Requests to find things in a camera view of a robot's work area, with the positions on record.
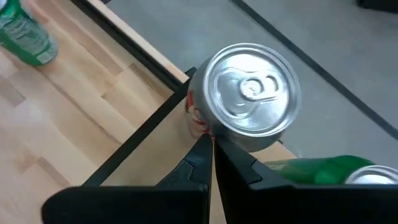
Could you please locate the silver Diet Coke can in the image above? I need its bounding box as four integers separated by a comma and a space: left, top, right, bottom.
185, 42, 302, 153

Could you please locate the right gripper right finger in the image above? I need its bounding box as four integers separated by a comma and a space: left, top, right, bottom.
214, 136, 398, 224

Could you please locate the green Sprite can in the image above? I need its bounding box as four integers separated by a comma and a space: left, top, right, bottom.
264, 154, 398, 185
0, 0, 59, 67

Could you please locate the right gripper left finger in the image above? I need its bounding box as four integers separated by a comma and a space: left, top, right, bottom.
41, 133, 214, 224

